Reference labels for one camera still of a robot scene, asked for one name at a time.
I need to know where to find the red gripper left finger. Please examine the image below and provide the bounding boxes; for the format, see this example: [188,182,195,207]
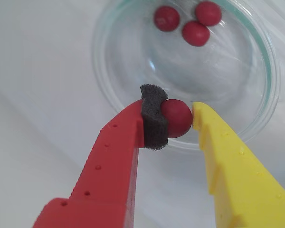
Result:
[32,83,169,228]

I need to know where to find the clear glass bowl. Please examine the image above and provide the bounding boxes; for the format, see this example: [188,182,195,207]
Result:
[92,0,282,155]

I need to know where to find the pale grey tablecloth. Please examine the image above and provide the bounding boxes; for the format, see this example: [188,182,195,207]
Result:
[0,0,285,228]

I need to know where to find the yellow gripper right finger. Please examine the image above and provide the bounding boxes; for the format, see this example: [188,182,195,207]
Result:
[191,101,285,228]

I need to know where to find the red round pill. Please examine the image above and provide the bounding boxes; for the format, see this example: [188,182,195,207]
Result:
[194,0,222,27]
[160,98,193,139]
[181,20,210,47]
[153,5,181,32]

